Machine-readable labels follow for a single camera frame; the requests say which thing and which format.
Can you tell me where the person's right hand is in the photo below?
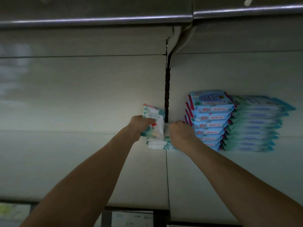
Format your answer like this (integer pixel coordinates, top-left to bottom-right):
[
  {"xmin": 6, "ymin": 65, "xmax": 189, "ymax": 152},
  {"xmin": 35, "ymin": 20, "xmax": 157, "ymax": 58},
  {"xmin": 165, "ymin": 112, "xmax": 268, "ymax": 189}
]
[{"xmin": 168, "ymin": 121, "xmax": 197, "ymax": 152}]

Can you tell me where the person's left hand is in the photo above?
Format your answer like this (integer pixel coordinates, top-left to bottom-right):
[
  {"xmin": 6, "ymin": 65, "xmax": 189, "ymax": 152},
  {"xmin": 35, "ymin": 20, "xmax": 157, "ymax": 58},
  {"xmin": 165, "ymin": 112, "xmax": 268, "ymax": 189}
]
[{"xmin": 122, "ymin": 116, "xmax": 157, "ymax": 142}]

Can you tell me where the stack of blue red packets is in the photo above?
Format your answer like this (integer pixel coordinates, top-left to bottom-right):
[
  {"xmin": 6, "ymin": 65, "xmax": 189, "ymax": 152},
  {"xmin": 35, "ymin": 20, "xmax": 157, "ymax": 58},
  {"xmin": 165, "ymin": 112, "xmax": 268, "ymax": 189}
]
[{"xmin": 184, "ymin": 90, "xmax": 236, "ymax": 152}]

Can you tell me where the stack of blue green packets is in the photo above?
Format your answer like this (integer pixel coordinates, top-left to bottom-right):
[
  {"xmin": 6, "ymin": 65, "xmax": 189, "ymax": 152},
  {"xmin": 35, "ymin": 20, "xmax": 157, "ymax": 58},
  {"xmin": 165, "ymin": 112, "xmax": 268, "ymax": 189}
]
[{"xmin": 223, "ymin": 95, "xmax": 296, "ymax": 153}]

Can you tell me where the metal store shelving unit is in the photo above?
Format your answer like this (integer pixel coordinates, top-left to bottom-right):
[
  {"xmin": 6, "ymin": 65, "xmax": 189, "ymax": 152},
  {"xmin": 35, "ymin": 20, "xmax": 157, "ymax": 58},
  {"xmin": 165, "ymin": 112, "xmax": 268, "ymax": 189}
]
[{"xmin": 0, "ymin": 0, "xmax": 303, "ymax": 227}]

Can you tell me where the person's right forearm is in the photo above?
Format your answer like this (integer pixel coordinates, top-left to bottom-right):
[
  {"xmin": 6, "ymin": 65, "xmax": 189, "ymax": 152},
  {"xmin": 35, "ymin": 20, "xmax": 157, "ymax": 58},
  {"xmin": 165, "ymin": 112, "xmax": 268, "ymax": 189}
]
[{"xmin": 187, "ymin": 139, "xmax": 303, "ymax": 227}]

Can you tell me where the person's left forearm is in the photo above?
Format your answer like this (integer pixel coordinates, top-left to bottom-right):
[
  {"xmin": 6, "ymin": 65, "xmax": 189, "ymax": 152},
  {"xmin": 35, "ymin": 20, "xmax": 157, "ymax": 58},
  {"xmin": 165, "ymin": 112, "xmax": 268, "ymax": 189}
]
[{"xmin": 21, "ymin": 132, "xmax": 140, "ymax": 227}]

